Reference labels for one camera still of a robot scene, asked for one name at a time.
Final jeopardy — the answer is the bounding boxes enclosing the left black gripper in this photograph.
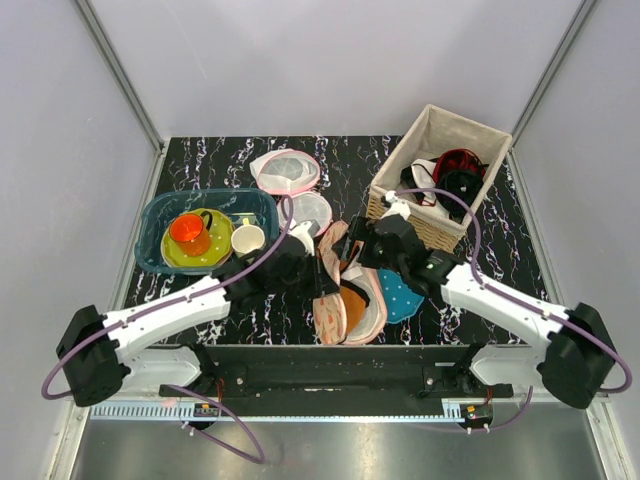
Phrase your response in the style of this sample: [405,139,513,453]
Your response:
[269,249,340,300]

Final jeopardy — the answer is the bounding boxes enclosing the orange bra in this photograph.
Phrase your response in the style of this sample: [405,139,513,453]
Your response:
[340,280,370,334]

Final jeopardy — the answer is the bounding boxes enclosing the floral mesh laundry bag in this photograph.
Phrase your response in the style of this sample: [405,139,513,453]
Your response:
[312,221,387,346]

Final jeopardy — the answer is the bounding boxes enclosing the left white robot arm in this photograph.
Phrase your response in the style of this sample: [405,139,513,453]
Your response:
[54,235,339,407]

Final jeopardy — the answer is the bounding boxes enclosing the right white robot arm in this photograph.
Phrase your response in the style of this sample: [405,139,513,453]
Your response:
[333,214,616,409]

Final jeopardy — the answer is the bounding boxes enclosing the white round mesh bra bag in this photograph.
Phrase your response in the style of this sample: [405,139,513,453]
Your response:
[249,149,333,237]

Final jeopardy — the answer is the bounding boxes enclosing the red and black bra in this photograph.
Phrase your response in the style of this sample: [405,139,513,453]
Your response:
[432,148,488,206]

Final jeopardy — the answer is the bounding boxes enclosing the blue polka dot plate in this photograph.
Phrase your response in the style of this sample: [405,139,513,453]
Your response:
[377,269,424,324]

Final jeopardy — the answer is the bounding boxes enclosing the cream cup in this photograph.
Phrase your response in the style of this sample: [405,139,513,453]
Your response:
[231,224,266,258]

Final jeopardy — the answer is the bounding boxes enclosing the teal plastic bin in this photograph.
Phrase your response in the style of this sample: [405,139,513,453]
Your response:
[134,188,279,275]

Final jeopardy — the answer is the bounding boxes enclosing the yellow polka dot plate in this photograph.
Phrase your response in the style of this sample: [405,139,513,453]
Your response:
[160,208,234,270]

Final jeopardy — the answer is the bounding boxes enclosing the wicker basket with liner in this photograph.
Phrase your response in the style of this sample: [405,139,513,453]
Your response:
[367,105,512,252]

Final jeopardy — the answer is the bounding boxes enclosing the orange plastic lid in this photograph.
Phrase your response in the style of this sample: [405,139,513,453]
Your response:
[169,213,211,257]

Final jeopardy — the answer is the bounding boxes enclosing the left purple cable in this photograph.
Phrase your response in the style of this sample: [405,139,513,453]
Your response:
[40,193,296,464]

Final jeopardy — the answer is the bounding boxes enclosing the purple cable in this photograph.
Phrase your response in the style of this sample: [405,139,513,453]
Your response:
[394,187,632,434]
[40,193,296,464]

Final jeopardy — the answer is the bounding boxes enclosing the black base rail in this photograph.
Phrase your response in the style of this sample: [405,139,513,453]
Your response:
[186,345,513,418]

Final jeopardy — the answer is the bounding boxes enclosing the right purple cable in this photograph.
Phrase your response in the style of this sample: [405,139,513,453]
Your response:
[394,187,632,434]

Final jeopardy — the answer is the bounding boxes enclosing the left aluminium frame post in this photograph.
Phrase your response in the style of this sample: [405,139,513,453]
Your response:
[73,0,167,156]

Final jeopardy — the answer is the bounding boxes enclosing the aluminium frame post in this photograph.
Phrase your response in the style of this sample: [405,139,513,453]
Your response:
[512,0,600,145]
[73,0,167,156]

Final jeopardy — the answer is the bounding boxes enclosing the right aluminium frame post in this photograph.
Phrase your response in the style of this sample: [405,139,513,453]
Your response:
[512,0,600,145]

